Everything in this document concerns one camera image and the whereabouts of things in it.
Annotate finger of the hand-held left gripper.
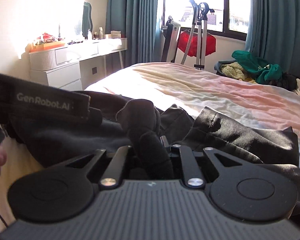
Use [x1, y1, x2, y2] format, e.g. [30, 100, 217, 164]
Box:
[87, 106, 103, 125]

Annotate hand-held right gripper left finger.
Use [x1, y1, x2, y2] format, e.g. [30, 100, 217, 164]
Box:
[65, 145, 134, 189]

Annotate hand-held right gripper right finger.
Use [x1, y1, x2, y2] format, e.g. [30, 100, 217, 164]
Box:
[170, 144, 243, 188]

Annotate black pants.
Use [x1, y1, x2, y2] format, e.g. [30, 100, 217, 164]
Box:
[5, 90, 300, 217]

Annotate dark clothes heap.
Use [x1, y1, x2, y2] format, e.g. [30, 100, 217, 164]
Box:
[277, 72, 298, 91]

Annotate white drawer chest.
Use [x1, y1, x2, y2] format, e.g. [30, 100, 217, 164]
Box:
[29, 62, 83, 91]

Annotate orange tray with trinkets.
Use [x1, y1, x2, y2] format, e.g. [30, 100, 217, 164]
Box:
[27, 32, 67, 53]

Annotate white dressing table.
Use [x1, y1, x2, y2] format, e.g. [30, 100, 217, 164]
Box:
[29, 37, 128, 77]

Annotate bed with pastel sheet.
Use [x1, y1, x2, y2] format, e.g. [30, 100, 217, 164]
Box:
[0, 62, 300, 232]

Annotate green framed mirror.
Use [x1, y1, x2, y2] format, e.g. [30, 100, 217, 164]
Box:
[82, 2, 94, 37]

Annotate yellow knit garment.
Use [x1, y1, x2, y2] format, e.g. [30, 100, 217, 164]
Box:
[220, 62, 256, 82]

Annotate teal curtain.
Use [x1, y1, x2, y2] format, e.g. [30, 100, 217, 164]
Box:
[105, 0, 167, 69]
[245, 0, 300, 68]

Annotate white and black folded board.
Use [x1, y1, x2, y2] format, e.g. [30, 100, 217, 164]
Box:
[161, 20, 182, 63]

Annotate green garment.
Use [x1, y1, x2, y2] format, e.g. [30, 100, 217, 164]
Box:
[231, 50, 283, 84]

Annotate red fabric bag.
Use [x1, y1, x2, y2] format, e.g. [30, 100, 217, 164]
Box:
[177, 29, 217, 57]

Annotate small black hanging bag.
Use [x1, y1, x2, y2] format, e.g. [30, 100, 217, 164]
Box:
[164, 15, 175, 31]

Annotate silver garment steamer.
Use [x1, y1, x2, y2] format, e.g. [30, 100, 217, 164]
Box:
[180, 0, 214, 70]

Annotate black framed window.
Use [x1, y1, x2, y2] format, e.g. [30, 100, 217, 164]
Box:
[162, 0, 253, 34]

